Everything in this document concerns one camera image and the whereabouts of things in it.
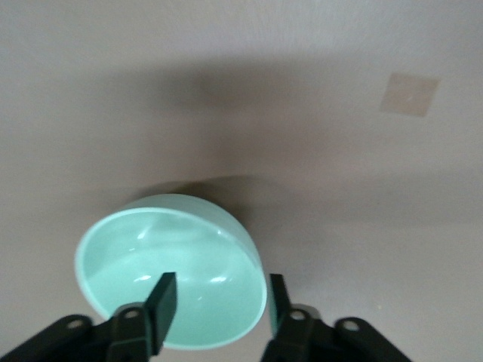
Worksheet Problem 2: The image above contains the brown tape square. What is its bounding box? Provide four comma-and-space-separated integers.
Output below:
378, 71, 441, 118

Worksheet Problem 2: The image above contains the light green bowl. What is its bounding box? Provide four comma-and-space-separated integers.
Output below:
74, 193, 268, 351

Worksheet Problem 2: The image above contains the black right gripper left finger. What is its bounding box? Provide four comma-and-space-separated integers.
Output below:
107, 271, 178, 362

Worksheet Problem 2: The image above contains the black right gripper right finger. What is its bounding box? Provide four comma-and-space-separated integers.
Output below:
262, 273, 329, 362

